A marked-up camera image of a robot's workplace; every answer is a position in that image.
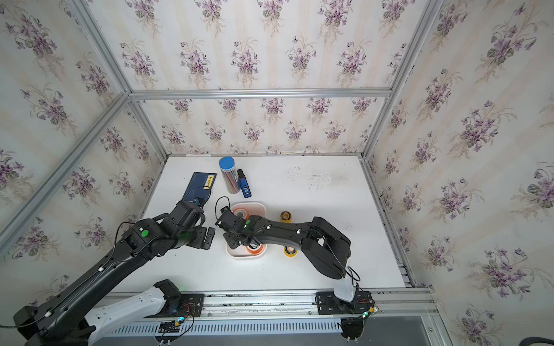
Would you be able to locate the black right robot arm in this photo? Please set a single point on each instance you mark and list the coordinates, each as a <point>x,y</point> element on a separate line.
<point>327,249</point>

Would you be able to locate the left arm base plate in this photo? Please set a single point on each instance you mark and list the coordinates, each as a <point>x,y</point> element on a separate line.
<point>187,304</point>

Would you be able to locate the white plastic storage box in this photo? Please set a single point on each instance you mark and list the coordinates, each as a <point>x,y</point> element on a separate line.
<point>254,209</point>

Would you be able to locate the blue stapler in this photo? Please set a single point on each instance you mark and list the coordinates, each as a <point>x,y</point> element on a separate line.
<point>243,184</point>

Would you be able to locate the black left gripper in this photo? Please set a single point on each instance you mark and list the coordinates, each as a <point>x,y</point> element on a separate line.
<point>200,242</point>

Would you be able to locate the aluminium front rail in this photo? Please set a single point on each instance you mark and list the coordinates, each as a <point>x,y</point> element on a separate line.
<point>287,304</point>

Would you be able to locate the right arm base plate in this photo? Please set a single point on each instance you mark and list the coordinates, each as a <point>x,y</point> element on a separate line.
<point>362,304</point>

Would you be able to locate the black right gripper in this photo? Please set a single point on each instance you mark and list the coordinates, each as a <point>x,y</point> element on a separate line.
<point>226,238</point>

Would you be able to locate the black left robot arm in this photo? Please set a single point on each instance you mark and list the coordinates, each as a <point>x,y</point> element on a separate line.
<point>70,316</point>

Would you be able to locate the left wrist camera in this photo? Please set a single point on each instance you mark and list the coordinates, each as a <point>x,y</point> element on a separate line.
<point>199,201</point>

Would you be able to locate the orange sealing tape roll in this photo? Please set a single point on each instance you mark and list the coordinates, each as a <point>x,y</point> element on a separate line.
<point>255,249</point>
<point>242,213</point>

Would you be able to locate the dark blue book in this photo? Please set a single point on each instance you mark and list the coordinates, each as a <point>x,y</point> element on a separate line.
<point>200,184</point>

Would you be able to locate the blue-lidded pencil tube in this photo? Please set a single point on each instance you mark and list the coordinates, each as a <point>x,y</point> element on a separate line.
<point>229,173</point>

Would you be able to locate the small yellow-black tape roll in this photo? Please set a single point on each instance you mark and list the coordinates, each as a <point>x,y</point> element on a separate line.
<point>290,251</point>
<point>285,217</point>

